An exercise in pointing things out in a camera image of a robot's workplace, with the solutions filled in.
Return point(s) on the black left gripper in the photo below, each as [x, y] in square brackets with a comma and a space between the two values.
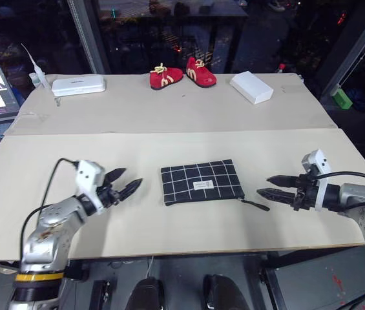
[109, 194]

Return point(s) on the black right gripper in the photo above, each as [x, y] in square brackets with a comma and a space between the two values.
[306, 193]

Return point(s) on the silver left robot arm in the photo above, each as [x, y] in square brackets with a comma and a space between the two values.
[46, 232]

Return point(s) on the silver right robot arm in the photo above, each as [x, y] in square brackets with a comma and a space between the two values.
[360, 197]

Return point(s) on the black grid zipper pouch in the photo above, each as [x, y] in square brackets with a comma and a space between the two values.
[195, 181]

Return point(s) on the white flat hard case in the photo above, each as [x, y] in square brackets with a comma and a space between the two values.
[79, 84]

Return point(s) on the grey panel with red marks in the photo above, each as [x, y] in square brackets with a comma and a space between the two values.
[318, 281]

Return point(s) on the white cardboard box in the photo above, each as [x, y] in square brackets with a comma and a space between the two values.
[251, 87]

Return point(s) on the green block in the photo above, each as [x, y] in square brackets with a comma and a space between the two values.
[342, 99]

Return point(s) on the red shoe with yellow laces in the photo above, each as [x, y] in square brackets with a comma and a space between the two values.
[201, 76]
[166, 79]

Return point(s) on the dark rounded shape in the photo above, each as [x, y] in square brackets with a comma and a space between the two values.
[145, 295]
[224, 294]

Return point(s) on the red-capped bottle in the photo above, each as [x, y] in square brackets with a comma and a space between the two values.
[281, 68]

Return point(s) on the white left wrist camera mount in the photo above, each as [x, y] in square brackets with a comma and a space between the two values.
[87, 174]

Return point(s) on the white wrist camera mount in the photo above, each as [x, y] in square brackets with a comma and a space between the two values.
[314, 159]
[87, 174]

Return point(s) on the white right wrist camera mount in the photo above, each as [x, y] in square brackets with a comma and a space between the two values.
[314, 159]

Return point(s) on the aluminium frame post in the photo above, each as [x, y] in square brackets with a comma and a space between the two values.
[356, 45]
[88, 35]

